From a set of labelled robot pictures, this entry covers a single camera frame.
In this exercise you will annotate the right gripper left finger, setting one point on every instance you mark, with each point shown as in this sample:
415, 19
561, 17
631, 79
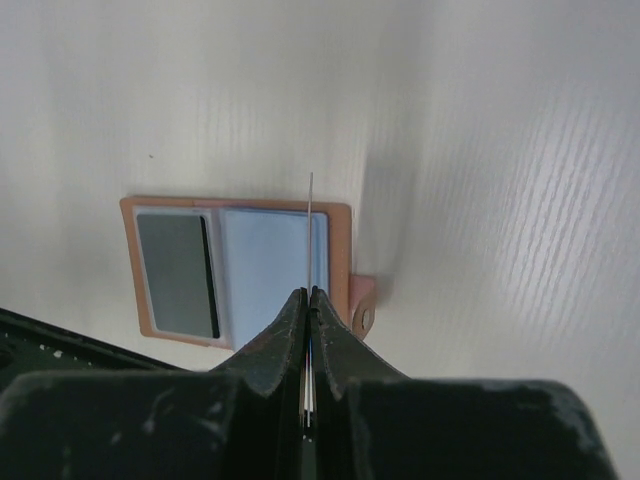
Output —
240, 420

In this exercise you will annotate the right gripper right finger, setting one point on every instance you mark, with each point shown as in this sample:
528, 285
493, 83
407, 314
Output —
373, 422

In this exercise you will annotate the brown leather card holder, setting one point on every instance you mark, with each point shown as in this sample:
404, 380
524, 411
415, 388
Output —
259, 255

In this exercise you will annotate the black credit card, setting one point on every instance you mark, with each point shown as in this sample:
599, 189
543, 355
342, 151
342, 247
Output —
309, 400
177, 263

